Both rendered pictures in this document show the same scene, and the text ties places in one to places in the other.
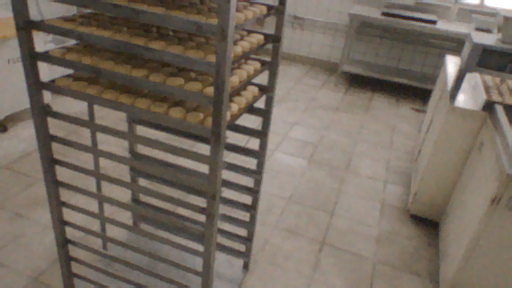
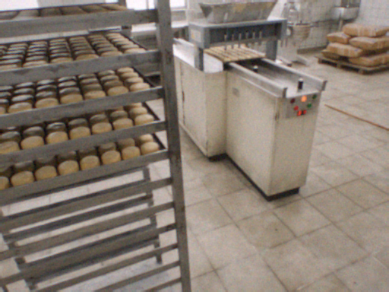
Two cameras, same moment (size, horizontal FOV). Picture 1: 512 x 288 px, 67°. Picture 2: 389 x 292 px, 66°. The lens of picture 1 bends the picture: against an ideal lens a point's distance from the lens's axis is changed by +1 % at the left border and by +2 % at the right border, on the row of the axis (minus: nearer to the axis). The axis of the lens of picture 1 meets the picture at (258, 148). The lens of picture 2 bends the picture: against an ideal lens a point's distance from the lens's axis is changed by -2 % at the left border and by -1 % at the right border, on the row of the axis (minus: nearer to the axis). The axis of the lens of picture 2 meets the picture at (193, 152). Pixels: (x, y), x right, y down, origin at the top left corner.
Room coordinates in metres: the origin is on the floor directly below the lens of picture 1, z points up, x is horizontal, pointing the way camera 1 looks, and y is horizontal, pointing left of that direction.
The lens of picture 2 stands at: (0.29, 0.51, 1.48)
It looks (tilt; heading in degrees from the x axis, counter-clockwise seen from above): 30 degrees down; 322
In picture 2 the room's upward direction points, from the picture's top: 3 degrees counter-clockwise
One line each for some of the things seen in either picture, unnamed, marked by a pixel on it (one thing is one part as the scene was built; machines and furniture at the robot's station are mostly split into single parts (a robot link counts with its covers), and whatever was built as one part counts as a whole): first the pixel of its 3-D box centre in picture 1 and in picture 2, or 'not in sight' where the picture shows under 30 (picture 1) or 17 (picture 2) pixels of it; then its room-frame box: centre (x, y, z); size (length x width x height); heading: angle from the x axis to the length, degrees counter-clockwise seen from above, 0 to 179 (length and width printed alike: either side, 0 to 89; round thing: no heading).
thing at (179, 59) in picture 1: (122, 44); (37, 113); (1.00, 0.39, 1.23); 0.64 x 0.03 x 0.03; 74
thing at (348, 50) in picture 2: not in sight; (349, 49); (2.75, -5.01, 0.32); 0.72 x 0.42 x 0.17; 167
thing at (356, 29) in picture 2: not in sight; (365, 30); (2.63, -5.22, 0.62); 0.72 x 0.42 x 0.17; 169
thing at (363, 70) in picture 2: not in sight; (355, 62); (2.69, -5.21, 0.06); 1.20 x 0.80 x 0.11; 165
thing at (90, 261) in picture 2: (187, 220); (96, 258); (1.38, 0.28, 0.33); 0.64 x 0.03 x 0.03; 74
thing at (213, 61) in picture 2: (473, 74); (194, 52); (2.58, -1.36, 0.88); 1.28 x 0.01 x 0.07; 161
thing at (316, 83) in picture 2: not in sight; (245, 55); (2.12, -1.57, 0.87); 2.01 x 0.03 x 0.07; 161
